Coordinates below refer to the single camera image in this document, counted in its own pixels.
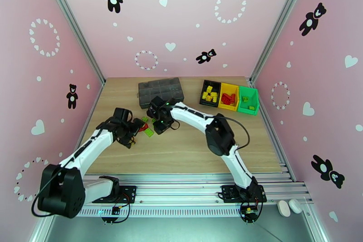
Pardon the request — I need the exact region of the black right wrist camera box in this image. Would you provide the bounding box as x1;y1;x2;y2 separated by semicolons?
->
149;96;166;110

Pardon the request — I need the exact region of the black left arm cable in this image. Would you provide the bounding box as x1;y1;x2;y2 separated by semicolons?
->
31;164;64;217

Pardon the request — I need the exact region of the grey compartment organizer box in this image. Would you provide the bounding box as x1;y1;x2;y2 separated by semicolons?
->
138;77;185;109

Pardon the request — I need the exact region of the green plastic bin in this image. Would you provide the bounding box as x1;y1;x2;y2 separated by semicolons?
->
237;85;260;116

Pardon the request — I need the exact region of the aluminium table edge rail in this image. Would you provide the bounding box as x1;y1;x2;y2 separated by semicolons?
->
249;78;298;185

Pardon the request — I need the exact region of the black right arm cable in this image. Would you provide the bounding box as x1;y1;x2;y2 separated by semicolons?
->
220;115;251;151

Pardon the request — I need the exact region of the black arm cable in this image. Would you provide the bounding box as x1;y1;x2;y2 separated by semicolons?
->
220;115;251;151
31;164;64;217

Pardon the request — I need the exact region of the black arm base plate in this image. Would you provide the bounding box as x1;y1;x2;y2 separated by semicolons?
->
221;184;268;204
91;185;137;204

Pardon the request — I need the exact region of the white round plastic case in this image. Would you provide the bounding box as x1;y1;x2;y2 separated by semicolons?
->
288;198;304;214

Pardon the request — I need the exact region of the yellow plastic bin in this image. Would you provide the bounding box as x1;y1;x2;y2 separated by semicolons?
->
218;83;240;111

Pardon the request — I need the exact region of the small yellow connector board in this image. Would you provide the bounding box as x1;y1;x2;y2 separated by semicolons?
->
241;205;259;222

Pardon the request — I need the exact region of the aluminium frame post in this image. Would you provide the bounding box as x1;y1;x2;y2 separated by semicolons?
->
249;0;314;84
38;0;106;87

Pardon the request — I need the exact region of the black base cable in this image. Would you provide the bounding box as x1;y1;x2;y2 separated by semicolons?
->
240;193;269;224
101;193;131;224

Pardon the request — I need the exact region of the black plastic bin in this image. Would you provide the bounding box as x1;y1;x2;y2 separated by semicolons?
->
199;80;222;108

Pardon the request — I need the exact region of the white oval plastic case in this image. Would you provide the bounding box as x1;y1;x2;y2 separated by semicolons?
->
277;200;291;217

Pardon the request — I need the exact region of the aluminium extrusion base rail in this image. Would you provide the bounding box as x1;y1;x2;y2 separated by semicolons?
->
45;173;314;217

